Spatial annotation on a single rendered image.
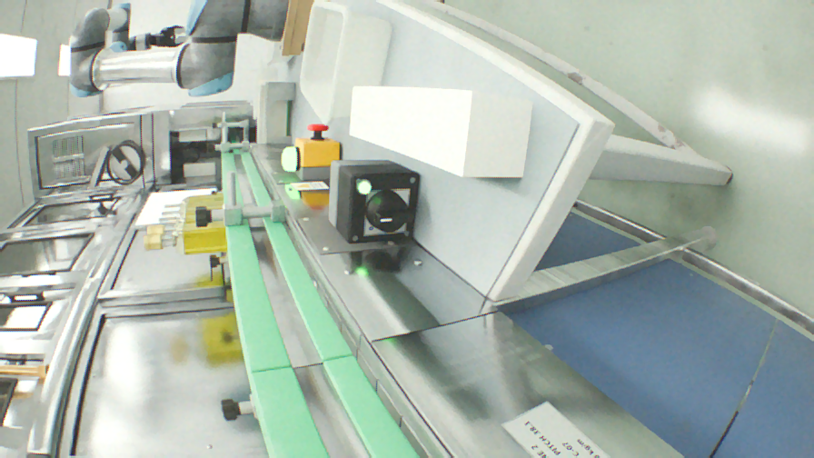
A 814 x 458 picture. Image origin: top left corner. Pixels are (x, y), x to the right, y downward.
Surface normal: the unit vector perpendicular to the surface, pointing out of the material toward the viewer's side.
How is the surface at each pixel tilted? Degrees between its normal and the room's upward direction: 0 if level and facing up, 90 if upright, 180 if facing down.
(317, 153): 90
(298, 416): 90
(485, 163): 90
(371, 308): 90
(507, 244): 0
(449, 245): 0
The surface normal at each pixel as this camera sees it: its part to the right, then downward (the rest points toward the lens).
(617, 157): 0.40, 0.65
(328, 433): 0.10, -0.93
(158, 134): 0.46, 0.35
